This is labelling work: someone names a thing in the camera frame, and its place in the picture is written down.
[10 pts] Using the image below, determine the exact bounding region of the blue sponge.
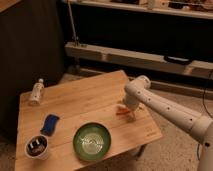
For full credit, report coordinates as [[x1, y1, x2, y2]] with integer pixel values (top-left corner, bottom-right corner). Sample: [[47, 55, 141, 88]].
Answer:
[[40, 114, 59, 136]]

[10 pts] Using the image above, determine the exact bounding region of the metal pole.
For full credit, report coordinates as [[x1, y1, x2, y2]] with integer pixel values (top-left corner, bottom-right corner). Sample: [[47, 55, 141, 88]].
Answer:
[[68, 0, 78, 46]]

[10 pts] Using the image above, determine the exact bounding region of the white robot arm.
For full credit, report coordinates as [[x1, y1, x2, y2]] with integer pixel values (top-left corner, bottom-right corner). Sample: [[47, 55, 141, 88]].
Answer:
[[122, 75, 213, 171]]

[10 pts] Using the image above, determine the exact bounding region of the wooden table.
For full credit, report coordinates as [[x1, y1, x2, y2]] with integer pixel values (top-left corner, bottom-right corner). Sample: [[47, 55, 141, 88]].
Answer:
[[15, 70, 162, 171]]

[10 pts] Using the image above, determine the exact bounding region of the clear plastic bottle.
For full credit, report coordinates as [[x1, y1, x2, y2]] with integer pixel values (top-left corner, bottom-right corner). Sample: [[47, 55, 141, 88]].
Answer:
[[29, 78, 44, 106]]

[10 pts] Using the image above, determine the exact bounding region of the white cup with items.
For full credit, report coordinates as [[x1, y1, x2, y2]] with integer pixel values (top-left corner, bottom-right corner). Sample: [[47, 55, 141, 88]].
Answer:
[[24, 135, 50, 160]]

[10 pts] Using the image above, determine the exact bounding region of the upper white shelf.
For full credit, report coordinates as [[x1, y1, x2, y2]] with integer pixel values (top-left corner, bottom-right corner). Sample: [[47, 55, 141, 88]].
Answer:
[[61, 0, 213, 20]]

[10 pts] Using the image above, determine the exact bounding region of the white metal shelf rail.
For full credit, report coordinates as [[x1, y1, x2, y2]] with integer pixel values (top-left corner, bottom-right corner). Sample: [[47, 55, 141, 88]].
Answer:
[[65, 42, 213, 78]]

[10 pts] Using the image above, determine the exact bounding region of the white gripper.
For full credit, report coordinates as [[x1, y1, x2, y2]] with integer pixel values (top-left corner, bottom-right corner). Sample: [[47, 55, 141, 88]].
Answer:
[[117, 94, 139, 121]]

